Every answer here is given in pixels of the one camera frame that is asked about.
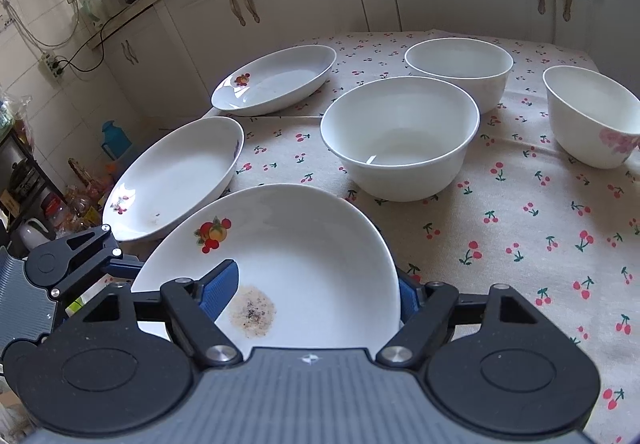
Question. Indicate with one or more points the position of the white bowl with pink flowers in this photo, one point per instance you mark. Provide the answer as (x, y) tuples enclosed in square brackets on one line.
[(580, 123)]

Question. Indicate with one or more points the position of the white kettle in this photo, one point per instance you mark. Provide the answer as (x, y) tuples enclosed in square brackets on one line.
[(32, 236)]

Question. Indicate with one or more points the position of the white plate with fruit print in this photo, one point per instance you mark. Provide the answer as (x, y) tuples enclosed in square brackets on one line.
[(310, 249)]

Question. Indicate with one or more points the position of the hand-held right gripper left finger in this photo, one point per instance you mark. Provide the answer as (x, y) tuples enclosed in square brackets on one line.
[(220, 291)]

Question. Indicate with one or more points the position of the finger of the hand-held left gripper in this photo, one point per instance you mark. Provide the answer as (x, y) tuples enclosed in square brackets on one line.
[(125, 267)]

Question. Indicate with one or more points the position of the cherry print tablecloth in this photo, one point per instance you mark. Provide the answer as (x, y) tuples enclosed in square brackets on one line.
[(525, 234)]

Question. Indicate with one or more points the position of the white power strip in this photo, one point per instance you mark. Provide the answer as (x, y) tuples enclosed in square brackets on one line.
[(50, 66)]

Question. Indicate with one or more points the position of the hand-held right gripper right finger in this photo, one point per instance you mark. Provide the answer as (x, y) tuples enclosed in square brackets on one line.
[(407, 296)]

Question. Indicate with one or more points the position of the pile of packaged food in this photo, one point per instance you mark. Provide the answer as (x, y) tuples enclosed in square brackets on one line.
[(80, 209)]

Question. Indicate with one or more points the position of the white oval plate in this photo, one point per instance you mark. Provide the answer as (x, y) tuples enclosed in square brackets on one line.
[(280, 78), (175, 179)]

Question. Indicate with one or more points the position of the metal storage rack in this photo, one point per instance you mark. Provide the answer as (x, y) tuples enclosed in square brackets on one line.
[(20, 173)]

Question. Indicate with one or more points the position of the clear plastic bag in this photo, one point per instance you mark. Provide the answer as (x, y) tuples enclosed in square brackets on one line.
[(12, 116)]

